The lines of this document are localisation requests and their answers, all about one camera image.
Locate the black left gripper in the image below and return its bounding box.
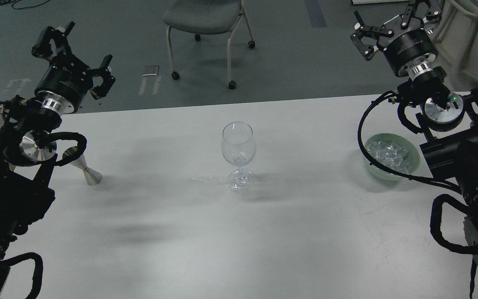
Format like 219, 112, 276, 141
32, 22, 116, 114

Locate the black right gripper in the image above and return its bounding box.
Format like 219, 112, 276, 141
350, 0, 443, 78

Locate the steel double jigger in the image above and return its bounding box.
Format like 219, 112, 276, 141
62, 146, 103, 186

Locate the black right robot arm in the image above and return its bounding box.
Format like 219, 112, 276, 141
351, 0, 478, 294

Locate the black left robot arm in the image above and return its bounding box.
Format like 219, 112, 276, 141
0, 22, 116, 299

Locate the green bowl of ice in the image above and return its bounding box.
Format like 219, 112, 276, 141
364, 134, 421, 174

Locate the clear wine glass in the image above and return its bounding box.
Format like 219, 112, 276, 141
221, 121, 256, 193

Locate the beige chair at right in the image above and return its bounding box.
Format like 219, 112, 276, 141
431, 0, 478, 91

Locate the metal floor plate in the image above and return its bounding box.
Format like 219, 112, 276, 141
141, 65, 161, 76

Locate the grey office chair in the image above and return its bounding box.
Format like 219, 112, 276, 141
163, 0, 256, 90

